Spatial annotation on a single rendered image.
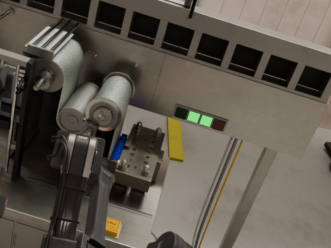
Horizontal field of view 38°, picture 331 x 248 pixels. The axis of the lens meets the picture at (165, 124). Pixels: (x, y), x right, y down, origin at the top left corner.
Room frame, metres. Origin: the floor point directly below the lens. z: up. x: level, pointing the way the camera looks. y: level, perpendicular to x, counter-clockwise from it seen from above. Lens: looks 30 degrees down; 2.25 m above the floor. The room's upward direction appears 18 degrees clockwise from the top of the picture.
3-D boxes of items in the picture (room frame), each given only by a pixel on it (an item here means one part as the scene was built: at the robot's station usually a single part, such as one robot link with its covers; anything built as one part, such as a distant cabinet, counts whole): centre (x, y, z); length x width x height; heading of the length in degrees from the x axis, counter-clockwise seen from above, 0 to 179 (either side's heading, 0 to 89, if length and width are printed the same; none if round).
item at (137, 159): (1.80, 0.07, 1.00); 0.40 x 0.16 x 0.06; 0
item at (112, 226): (1.41, 0.08, 0.91); 0.07 x 0.07 x 0.02; 0
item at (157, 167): (1.82, -0.03, 0.97); 0.10 x 0.03 x 0.11; 0
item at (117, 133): (1.76, 0.18, 1.11); 0.23 x 0.01 x 0.18; 0
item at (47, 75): (1.62, 0.49, 1.34); 0.06 x 0.06 x 0.06; 0
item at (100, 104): (1.76, 0.25, 1.25); 0.26 x 0.12 x 0.12; 0
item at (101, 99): (1.64, 0.24, 1.25); 0.15 x 0.01 x 0.15; 90
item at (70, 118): (1.76, 0.36, 1.18); 0.26 x 0.12 x 0.12; 0
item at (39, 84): (1.56, 0.49, 1.34); 0.06 x 0.03 x 0.03; 0
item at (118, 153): (1.76, 0.16, 1.03); 0.21 x 0.04 x 0.03; 0
